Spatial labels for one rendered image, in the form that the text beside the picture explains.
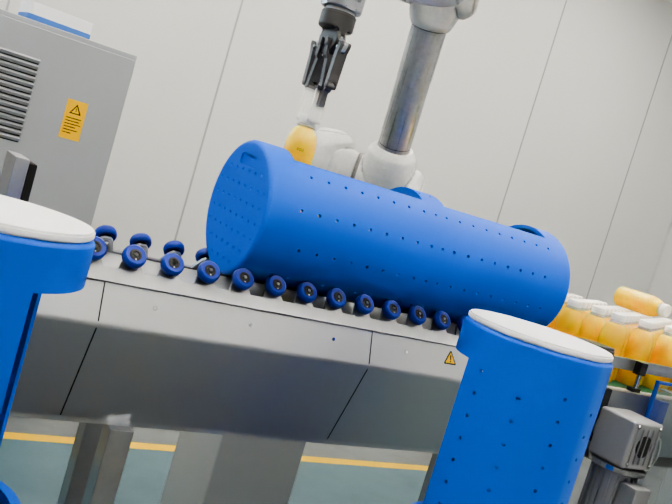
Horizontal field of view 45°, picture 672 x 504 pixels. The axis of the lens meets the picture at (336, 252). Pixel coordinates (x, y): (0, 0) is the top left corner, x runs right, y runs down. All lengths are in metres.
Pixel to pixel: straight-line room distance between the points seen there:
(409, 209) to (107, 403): 0.74
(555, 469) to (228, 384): 0.64
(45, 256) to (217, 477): 1.57
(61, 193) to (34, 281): 2.14
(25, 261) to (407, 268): 0.94
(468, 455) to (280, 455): 1.17
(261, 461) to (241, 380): 0.92
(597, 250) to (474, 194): 1.38
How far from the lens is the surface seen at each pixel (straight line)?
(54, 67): 3.13
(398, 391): 1.85
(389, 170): 2.40
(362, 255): 1.67
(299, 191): 1.58
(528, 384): 1.45
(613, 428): 2.11
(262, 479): 2.58
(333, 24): 1.71
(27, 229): 1.03
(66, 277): 1.07
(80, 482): 1.81
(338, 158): 2.45
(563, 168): 6.24
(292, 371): 1.68
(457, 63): 5.50
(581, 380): 1.48
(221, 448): 2.47
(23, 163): 1.49
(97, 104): 3.17
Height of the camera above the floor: 1.19
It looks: 4 degrees down
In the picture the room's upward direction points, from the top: 17 degrees clockwise
